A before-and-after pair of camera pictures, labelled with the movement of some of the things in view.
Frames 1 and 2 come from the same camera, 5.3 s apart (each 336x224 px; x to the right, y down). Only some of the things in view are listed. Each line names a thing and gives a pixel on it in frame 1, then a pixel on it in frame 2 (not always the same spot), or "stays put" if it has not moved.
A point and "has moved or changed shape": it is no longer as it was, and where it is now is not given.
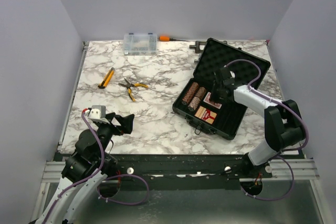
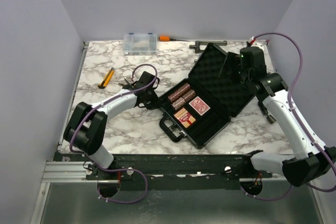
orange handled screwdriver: [167, 38] stays put
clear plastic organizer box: [140, 44] stays put
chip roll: [194, 86] to [184, 88]
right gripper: [214, 97] to [232, 60]
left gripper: [126, 122] to [154, 103]
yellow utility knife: [107, 78] stays put
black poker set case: [207, 100] has moved or changed shape
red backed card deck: [207, 100] to [199, 105]
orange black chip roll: [189, 95] to [175, 95]
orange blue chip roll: [194, 103] to [179, 103]
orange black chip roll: [201, 92] to [190, 95]
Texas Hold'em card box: [205, 115] to [185, 117]
